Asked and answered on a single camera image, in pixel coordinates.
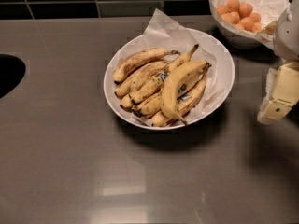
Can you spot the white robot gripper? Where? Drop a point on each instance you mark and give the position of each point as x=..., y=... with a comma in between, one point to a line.
x=288, y=34

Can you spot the yellow banana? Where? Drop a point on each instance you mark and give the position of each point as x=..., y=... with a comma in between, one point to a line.
x=172, y=84

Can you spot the small white bowl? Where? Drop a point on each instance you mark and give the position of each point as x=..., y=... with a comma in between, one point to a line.
x=236, y=38

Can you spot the large white bowl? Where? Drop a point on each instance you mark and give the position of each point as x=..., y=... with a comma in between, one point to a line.
x=222, y=75

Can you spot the white paper in small bowl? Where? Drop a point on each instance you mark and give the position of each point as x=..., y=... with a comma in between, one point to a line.
x=267, y=0

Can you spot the banana under top banana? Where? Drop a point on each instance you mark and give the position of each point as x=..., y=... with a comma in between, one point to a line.
x=185, y=103

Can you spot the banana with upward stem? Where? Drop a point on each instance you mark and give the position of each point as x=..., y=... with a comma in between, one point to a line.
x=155, y=82

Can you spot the brown spotted banana middle left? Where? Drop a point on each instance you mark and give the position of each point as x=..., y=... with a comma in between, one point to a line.
x=137, y=79

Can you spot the lower front banana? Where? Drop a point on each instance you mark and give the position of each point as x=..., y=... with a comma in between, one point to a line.
x=148, y=107

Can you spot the small banana at left bottom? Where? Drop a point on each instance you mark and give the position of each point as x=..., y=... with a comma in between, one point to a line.
x=126, y=103

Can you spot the spotted banana at back left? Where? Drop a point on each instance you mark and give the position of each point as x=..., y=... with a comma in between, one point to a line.
x=134, y=61

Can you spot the orange round fruit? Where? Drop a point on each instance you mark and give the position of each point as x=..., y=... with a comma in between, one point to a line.
x=231, y=17
x=222, y=9
x=233, y=5
x=245, y=9
x=247, y=23
x=256, y=17

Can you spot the dark sink opening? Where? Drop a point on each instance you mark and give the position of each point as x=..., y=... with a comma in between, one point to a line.
x=12, y=71

